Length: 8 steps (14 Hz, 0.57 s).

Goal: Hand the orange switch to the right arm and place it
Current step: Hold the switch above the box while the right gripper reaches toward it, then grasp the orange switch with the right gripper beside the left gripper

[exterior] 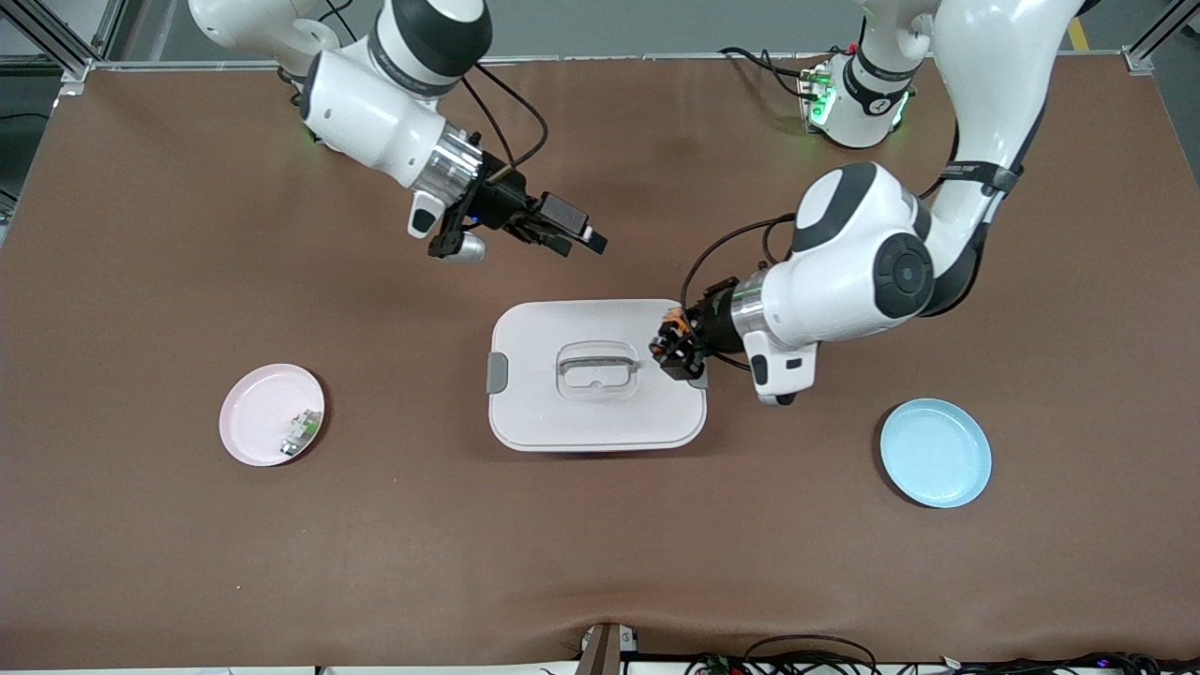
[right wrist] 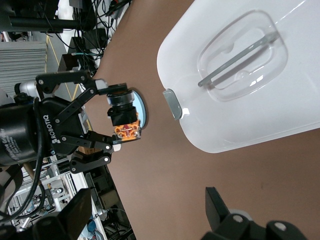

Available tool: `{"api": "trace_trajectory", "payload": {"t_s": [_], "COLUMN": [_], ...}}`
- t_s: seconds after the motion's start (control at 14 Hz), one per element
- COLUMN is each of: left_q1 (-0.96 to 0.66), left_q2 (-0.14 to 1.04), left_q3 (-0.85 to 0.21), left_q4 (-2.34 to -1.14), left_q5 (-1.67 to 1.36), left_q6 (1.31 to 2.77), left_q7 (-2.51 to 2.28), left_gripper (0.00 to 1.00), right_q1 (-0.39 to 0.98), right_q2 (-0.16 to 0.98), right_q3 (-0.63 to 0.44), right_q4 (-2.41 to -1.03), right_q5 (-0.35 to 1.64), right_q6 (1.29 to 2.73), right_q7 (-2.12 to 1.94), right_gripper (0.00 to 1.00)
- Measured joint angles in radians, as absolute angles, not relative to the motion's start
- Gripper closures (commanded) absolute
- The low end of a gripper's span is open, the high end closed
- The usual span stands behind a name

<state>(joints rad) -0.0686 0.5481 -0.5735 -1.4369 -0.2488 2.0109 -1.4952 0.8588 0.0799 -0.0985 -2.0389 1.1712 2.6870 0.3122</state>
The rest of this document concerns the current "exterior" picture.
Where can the light blue round plate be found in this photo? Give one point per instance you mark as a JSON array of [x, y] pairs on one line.
[[936, 455]]

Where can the orange and black switch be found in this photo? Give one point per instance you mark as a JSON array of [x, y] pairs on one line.
[[673, 325]]

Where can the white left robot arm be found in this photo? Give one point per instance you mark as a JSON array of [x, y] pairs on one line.
[[844, 281]]

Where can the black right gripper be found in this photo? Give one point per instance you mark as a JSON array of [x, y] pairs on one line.
[[501, 200]]

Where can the aluminium frame post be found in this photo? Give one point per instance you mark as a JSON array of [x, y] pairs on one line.
[[75, 66], [1139, 60]]

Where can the pink round plate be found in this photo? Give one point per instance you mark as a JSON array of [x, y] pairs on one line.
[[258, 412]]

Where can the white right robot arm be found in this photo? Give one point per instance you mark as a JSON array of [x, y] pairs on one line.
[[375, 112]]

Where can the white lidded storage box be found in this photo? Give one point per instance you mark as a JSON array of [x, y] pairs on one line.
[[600, 422]]

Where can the metal table edge bracket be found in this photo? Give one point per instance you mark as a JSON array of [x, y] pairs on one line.
[[605, 652]]

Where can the green and white switch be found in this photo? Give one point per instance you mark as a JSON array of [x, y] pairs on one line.
[[300, 433]]

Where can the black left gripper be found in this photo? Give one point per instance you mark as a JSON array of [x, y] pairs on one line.
[[716, 329]]

